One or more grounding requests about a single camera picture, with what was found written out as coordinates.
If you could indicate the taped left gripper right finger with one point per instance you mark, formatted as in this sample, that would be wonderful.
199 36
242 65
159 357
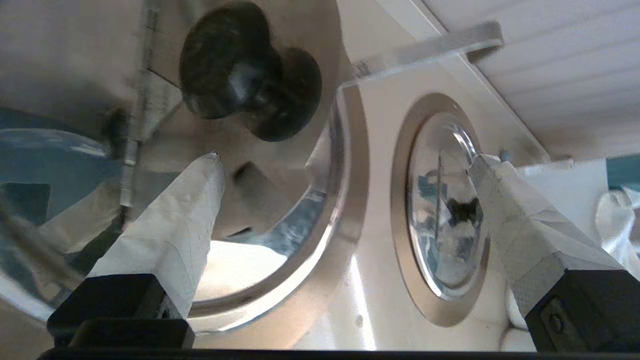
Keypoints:
540 235

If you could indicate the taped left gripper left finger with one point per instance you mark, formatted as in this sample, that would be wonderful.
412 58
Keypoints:
160 240

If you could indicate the steel lid with black knob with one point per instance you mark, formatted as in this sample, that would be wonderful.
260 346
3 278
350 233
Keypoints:
240 60
430 225

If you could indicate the blue plastic spoon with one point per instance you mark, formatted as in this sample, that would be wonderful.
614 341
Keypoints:
505 155

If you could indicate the white rectangular holder box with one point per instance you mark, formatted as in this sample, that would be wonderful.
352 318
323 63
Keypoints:
575 195

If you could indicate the white woven cloth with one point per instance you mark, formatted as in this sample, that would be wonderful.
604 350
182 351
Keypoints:
617 220

